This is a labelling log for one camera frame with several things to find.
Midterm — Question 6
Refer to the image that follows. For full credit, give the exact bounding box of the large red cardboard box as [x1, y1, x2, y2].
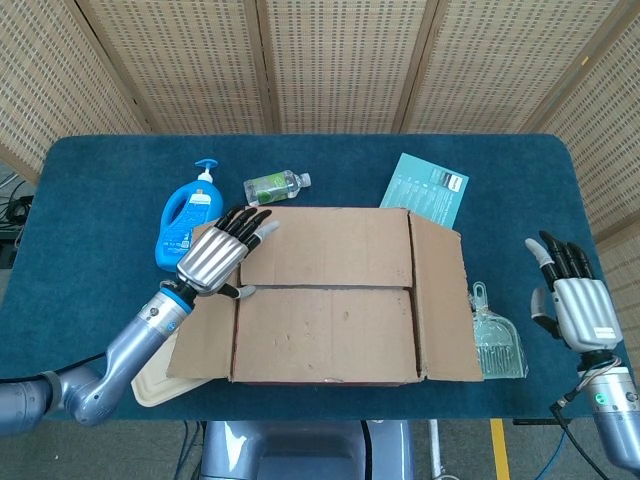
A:
[165, 205, 485, 389]

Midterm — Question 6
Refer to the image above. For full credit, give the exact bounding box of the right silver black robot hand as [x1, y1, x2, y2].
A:
[524, 229, 624, 354]

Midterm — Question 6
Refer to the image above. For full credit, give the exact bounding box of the clear plastic water bottle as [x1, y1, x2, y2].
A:
[243, 169, 313, 208]

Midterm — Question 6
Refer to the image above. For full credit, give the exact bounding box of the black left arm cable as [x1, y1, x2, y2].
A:
[27, 351, 110, 384]

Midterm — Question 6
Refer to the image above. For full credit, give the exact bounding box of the teal product box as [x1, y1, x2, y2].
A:
[379, 152, 471, 231]

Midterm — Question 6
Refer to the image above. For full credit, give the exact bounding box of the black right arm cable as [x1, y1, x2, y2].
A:
[548, 357, 624, 480]

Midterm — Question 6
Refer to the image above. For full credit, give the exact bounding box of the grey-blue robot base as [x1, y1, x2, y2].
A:
[199, 419, 416, 480]

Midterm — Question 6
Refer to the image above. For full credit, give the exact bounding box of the blue detergent pump bottle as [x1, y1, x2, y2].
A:
[154, 158, 225, 274]

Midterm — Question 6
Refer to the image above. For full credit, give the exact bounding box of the white metal pole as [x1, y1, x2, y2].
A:
[428, 419, 446, 480]

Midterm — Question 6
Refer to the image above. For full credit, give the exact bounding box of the blue felt table cloth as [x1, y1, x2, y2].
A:
[0, 133, 619, 422]

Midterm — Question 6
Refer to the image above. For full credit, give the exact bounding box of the clear plastic dustpan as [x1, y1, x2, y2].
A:
[469, 281, 530, 380]

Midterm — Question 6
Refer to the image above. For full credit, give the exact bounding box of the bamboo folding screen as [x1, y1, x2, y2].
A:
[0, 0, 640, 321]

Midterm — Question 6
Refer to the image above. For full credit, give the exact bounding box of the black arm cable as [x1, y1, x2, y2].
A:
[27, 351, 110, 384]
[548, 357, 624, 480]

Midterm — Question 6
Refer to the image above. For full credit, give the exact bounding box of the black background cable bundle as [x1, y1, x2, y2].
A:
[0, 169, 36, 271]

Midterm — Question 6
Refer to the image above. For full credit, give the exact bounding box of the beige lidded food container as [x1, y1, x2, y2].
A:
[130, 357, 211, 409]

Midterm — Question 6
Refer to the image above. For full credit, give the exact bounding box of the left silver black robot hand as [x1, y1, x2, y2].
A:
[176, 204, 280, 300]

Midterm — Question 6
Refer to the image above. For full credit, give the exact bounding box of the blue floor cable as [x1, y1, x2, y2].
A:
[539, 429, 571, 480]
[182, 421, 204, 480]

